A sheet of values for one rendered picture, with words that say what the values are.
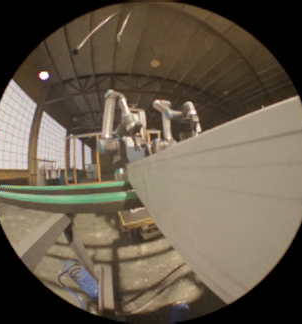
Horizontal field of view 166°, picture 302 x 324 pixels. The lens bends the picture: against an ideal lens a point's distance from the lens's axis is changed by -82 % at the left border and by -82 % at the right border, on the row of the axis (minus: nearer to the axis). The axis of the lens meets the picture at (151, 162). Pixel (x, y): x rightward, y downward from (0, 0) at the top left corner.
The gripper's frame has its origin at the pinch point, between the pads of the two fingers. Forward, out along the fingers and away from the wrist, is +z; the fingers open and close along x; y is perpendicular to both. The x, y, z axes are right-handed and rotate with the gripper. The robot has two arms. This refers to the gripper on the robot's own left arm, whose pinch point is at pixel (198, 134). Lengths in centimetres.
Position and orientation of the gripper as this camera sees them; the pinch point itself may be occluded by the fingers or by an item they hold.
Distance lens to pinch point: 83.7
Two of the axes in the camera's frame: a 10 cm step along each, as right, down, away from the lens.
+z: 0.5, 9.5, -3.0
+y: 9.4, -1.4, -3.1
